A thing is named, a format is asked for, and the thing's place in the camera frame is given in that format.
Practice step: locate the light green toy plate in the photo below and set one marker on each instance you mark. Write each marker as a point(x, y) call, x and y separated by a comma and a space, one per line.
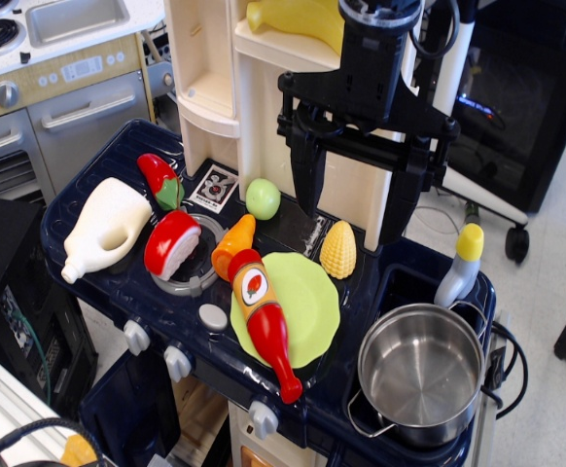
point(308, 298)

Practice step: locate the wooden grey toy kitchen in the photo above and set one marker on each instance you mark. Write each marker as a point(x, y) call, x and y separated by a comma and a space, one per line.
point(71, 74)

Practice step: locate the cream toy kitchen shelf tower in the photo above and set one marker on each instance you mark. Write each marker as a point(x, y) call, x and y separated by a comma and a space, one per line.
point(226, 87)

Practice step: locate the grey stove knob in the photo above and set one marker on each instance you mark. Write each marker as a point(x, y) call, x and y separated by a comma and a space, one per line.
point(178, 364)
point(264, 419)
point(136, 338)

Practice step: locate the red toy chili pepper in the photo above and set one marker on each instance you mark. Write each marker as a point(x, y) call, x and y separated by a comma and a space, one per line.
point(163, 181)

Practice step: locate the yellow toy corn cob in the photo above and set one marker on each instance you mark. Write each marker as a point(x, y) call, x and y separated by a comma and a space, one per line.
point(338, 254)

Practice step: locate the orange toy carrot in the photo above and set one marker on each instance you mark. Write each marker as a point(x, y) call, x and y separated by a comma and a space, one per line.
point(236, 239)

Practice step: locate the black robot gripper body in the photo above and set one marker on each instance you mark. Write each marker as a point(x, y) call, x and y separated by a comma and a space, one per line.
point(369, 110)

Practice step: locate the green toy apple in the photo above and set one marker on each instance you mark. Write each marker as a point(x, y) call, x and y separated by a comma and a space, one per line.
point(262, 199)

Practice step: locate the grey round button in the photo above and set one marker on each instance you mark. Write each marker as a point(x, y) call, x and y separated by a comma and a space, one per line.
point(213, 318)

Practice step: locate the grey middle stove knob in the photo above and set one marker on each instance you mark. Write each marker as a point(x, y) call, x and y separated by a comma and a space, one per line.
point(178, 364)

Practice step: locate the red and white toy sushi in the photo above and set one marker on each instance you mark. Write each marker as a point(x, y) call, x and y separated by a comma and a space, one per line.
point(171, 243)

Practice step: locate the stainless steel pot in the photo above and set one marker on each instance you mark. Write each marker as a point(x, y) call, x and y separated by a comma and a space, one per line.
point(421, 368)

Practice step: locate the red toy ketchup bottle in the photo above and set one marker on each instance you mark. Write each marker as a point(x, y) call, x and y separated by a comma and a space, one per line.
point(264, 318)

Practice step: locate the grey toy stove burner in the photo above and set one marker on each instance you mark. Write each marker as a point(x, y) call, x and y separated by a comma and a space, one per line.
point(196, 274)

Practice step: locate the yellow object at bottom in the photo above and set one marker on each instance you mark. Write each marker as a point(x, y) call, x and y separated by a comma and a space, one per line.
point(78, 452)

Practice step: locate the grey bottle with yellow cap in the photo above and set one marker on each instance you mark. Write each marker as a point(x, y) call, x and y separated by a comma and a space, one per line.
point(460, 279)

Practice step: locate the black computer case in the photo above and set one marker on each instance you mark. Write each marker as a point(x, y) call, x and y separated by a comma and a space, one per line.
point(44, 339)

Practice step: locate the dark blue toy kitchen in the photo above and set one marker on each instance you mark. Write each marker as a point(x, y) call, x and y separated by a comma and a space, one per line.
point(396, 274)

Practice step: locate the white toy jug bottle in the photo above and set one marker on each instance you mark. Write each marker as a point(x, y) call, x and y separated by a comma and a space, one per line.
point(108, 226)

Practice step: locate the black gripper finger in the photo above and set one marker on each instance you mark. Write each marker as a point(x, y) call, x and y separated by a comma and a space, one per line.
point(411, 176)
point(308, 157)

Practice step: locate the grey right stove knob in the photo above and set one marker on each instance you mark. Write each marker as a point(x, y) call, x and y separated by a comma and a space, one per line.
point(264, 419)

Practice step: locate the grey left stove knob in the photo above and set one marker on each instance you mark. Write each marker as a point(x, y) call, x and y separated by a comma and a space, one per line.
point(136, 338)

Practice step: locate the yellow toy banana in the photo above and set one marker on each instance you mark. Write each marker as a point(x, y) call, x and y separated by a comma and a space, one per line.
point(318, 19)

